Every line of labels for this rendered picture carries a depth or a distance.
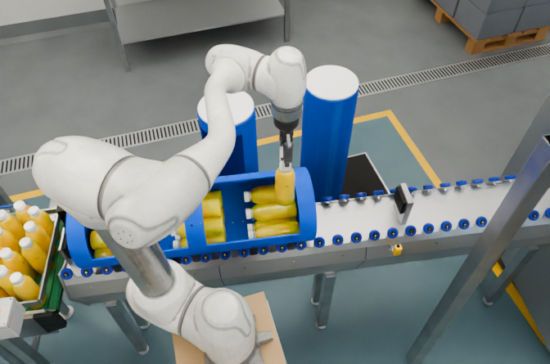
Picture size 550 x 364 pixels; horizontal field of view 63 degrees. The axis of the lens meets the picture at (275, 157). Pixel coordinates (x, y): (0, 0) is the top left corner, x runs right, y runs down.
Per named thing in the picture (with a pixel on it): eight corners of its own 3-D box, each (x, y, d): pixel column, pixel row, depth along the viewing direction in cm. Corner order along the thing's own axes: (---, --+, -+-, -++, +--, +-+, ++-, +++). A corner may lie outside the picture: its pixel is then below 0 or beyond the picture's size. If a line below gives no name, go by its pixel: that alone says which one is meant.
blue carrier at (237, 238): (313, 251, 181) (320, 220, 157) (88, 280, 173) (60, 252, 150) (301, 189, 196) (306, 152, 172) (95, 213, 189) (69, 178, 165)
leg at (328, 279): (326, 329, 253) (337, 276, 206) (317, 330, 253) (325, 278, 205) (325, 318, 257) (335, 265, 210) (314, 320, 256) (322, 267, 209)
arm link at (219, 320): (240, 378, 128) (233, 348, 112) (186, 350, 134) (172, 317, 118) (265, 327, 138) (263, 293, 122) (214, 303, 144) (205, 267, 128)
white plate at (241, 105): (197, 90, 230) (197, 92, 231) (197, 128, 212) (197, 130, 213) (251, 85, 232) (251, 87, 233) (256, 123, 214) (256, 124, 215)
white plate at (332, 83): (369, 78, 235) (368, 81, 236) (326, 58, 247) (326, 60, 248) (338, 106, 221) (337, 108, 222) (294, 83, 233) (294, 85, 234)
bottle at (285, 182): (273, 193, 165) (272, 159, 151) (292, 190, 166) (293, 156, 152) (277, 208, 161) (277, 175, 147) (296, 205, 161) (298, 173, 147)
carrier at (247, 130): (215, 194, 297) (217, 231, 278) (196, 91, 231) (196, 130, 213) (259, 190, 299) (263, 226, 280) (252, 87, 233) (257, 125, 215)
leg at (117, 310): (148, 354, 245) (117, 306, 198) (137, 356, 244) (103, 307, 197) (149, 343, 249) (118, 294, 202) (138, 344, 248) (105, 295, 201)
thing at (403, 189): (405, 224, 189) (413, 202, 177) (396, 225, 188) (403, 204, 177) (398, 204, 195) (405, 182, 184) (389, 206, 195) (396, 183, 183)
